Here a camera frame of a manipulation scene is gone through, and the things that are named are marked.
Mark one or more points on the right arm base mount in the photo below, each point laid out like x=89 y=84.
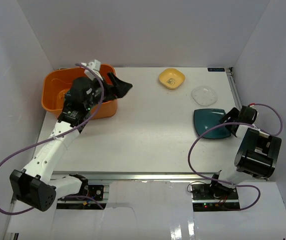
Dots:
x=204 y=199

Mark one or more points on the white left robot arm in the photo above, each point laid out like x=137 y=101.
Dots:
x=33 y=184

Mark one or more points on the teal square plate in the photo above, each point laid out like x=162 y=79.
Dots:
x=208 y=118

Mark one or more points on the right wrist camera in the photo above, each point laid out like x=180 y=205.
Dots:
x=254 y=112

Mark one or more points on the yellow square bowl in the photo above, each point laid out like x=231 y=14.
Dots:
x=171 y=78

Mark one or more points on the dark blue leaf plate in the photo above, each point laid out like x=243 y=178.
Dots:
x=67 y=95

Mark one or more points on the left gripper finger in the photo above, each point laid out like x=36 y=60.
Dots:
x=124 y=87
x=114 y=82

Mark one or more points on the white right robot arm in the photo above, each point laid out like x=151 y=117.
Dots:
x=256 y=157

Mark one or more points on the clear glass plate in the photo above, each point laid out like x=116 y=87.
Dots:
x=204 y=95

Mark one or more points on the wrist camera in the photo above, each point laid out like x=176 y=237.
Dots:
x=92 y=69
x=254 y=112

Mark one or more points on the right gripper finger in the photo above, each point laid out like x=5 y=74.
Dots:
x=232 y=127
x=231 y=116

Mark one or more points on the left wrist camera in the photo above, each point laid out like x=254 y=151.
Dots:
x=92 y=69

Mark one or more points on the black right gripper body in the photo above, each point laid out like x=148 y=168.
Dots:
x=237 y=120

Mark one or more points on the orange plastic bin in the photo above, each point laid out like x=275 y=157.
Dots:
x=57 y=83

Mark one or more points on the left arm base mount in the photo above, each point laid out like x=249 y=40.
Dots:
x=91 y=191

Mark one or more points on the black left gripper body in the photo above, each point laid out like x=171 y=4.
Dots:
x=108 y=86

